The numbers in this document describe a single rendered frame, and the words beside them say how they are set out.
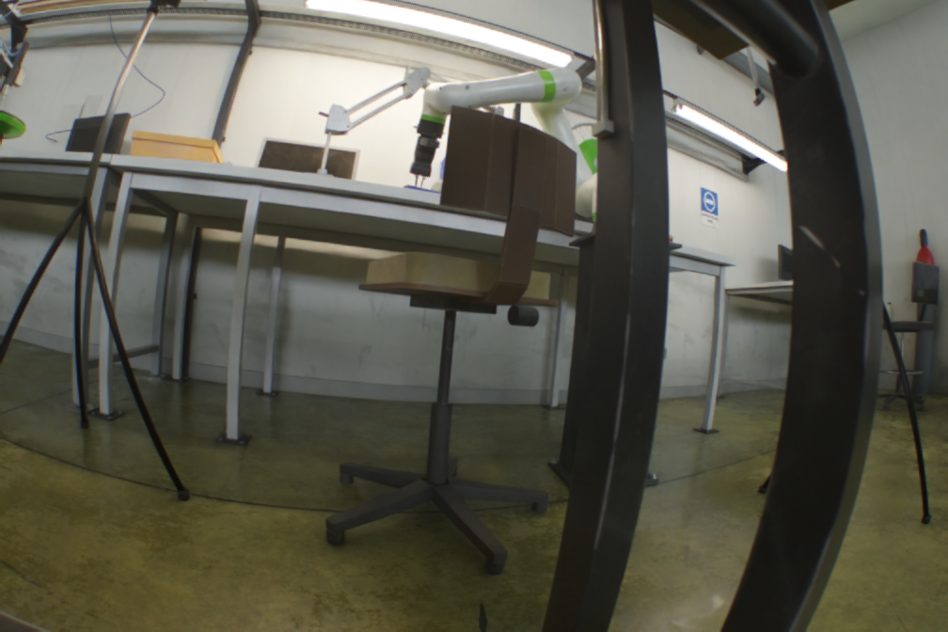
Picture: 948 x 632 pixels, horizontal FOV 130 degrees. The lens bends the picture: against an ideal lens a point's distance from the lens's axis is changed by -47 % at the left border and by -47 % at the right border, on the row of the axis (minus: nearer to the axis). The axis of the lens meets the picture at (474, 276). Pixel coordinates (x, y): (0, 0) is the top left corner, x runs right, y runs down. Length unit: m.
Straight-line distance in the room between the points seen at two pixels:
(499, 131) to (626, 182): 0.48
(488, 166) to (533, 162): 0.10
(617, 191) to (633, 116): 0.07
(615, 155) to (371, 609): 0.74
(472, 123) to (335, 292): 1.66
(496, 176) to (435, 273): 0.21
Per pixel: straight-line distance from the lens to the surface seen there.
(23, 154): 1.99
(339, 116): 1.53
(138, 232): 2.63
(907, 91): 5.85
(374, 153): 2.47
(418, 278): 0.78
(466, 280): 0.81
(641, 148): 0.38
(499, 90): 1.37
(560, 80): 1.47
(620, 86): 0.42
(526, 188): 0.80
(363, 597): 0.80
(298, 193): 1.45
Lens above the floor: 0.51
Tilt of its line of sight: 6 degrees up
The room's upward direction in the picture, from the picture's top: 5 degrees clockwise
